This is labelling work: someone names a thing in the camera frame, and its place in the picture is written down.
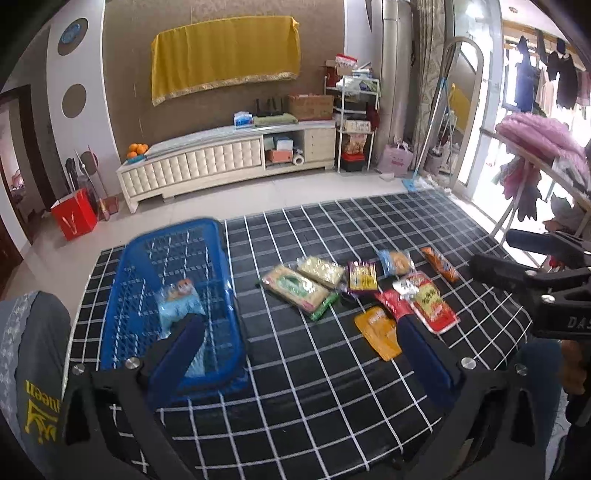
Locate blue handled mop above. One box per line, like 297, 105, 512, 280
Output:
402, 78, 448, 191

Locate pink fluffy blanket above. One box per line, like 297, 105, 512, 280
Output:
495, 113, 588, 163

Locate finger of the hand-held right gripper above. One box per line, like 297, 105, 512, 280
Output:
468, 253, 550, 301
505, 228, 591, 269

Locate small clear cracker packet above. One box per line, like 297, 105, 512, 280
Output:
295, 256, 347, 291

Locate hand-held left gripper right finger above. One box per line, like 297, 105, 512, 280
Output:
396, 315, 555, 480

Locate grey printed garment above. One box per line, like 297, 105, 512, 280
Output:
0, 291, 72, 476

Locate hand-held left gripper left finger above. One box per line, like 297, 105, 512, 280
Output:
60, 313, 208, 480

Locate red paper bag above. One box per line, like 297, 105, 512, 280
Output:
50, 188, 99, 241

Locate brown round wall decor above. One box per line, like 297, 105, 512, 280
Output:
62, 83, 88, 119

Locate folded green cloth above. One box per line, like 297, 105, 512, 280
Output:
253, 113, 298, 127

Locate cream padded TV cabinet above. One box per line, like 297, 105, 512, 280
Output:
115, 121, 337, 214

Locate pink gift bag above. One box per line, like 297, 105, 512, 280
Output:
378, 142, 414, 179

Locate person's right hand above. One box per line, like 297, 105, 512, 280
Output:
560, 342, 591, 398

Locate clothes drying rack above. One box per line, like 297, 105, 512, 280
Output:
482, 129, 591, 237

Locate arched standing mirror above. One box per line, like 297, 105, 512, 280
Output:
438, 38, 485, 190

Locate long orange snack packet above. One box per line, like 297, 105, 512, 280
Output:
421, 247, 461, 284

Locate plain red snack packet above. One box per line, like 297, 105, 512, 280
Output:
375, 290, 414, 322

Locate blue round cake packet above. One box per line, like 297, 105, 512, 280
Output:
378, 249, 415, 278
156, 278, 208, 377

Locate brown wooden door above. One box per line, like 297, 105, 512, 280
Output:
0, 85, 57, 273

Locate hanging blue garment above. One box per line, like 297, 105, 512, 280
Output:
515, 37, 539, 114

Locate patterned curtain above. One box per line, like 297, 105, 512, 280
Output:
411, 0, 446, 167

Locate purple yellow snack packet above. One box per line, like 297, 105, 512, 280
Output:
346, 260, 379, 294

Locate orange yellow snack packet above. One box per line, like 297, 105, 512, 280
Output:
355, 306, 402, 361

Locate blue plastic basket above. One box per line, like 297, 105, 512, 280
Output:
99, 218, 250, 409

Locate yellow fringed cloth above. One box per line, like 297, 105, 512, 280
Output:
151, 15, 300, 107

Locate large green-edged cracker packet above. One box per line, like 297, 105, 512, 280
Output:
261, 264, 341, 322

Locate brown cardboard box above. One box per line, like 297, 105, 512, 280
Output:
288, 95, 334, 121

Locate black white checked tablecloth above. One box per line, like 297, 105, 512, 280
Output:
69, 189, 532, 480

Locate silver standing air conditioner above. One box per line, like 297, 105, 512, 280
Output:
381, 0, 414, 148

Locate hanging dark top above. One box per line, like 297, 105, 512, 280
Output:
547, 51, 581, 110

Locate white metal storage rack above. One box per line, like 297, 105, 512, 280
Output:
323, 76, 380, 173

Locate red packet with yellow label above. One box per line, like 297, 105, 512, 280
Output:
392, 271, 461, 334

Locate blue round wall decor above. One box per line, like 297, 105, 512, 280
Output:
58, 18, 89, 57

